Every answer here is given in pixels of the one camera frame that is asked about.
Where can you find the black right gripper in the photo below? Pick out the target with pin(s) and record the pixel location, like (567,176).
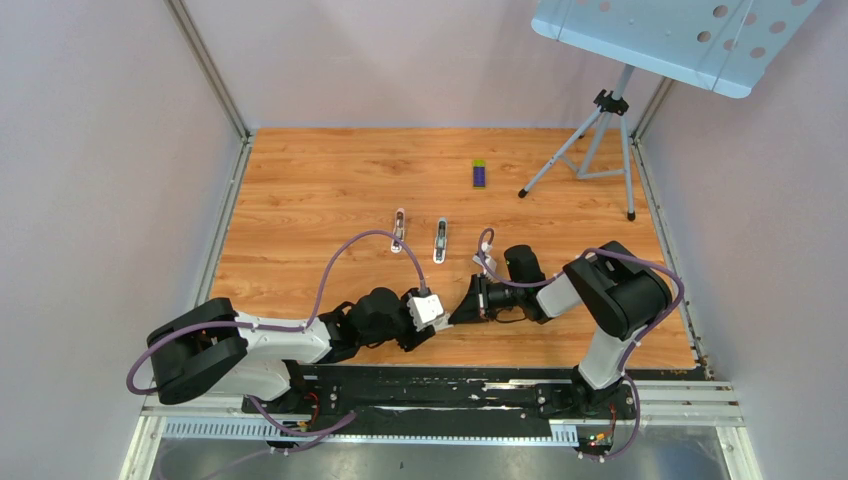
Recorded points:
(469,311)

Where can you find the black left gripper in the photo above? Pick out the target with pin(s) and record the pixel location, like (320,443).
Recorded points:
(413,338)

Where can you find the white staple box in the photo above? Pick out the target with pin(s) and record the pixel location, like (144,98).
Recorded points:
(442,324)

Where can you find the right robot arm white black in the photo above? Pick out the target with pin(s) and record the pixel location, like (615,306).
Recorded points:
(625,295)

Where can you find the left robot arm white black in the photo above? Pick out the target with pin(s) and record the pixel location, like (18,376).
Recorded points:
(214,349)

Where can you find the purple green small block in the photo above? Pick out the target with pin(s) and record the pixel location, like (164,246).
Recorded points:
(479,174)

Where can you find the grey tripod stand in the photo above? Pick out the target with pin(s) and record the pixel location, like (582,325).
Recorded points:
(608,104)

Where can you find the light blue perforated tray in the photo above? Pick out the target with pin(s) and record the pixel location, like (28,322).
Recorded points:
(723,46)

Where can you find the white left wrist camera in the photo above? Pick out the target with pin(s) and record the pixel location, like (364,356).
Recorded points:
(425,311)

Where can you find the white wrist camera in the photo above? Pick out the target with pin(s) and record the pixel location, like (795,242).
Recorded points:
(425,311)
(485,260)

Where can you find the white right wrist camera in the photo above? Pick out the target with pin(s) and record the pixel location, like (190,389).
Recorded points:
(485,260)

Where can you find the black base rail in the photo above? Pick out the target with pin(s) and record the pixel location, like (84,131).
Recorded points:
(450,407)

